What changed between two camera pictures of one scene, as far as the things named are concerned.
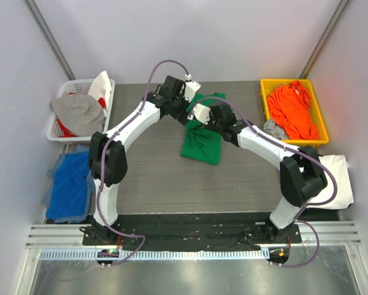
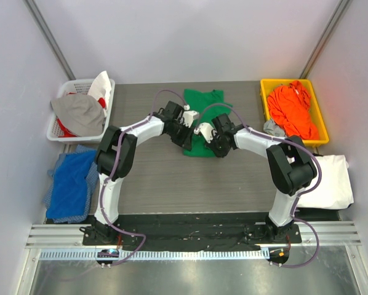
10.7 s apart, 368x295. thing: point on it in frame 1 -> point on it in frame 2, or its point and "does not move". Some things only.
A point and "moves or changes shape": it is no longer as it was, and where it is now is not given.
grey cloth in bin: [275, 129] does not move
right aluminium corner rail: [336, 16] does not move
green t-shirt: [199, 143] moves or changes shape
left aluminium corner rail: [40, 21] does not move
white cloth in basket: [100, 87] does not move
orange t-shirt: [289, 107] does not move
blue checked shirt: [69, 193] does not move
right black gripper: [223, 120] -> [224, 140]
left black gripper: [181, 110] -> [186, 137]
